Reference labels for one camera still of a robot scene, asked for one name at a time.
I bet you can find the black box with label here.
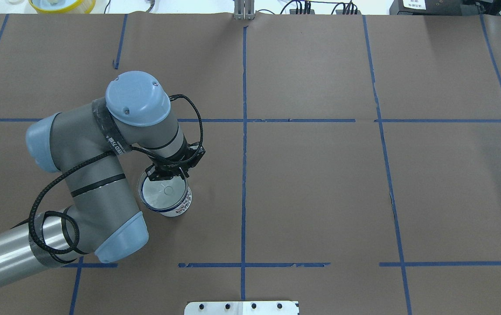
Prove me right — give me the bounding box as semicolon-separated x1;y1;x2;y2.
389;0;481;16

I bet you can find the white enamel mug blue rim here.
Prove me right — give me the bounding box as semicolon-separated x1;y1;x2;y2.
139;175;192;217

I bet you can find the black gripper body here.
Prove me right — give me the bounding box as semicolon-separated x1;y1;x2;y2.
145;142;206;182

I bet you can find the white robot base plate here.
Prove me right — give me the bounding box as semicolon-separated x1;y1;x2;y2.
184;301;300;315

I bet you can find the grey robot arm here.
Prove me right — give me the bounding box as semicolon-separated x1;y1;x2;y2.
0;70;205;287

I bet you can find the yellow tape roll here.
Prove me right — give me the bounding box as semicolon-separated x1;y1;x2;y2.
28;0;97;14

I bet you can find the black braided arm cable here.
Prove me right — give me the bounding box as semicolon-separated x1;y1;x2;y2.
28;94;204;264

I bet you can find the aluminium frame post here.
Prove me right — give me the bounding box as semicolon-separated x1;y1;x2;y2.
233;0;256;20

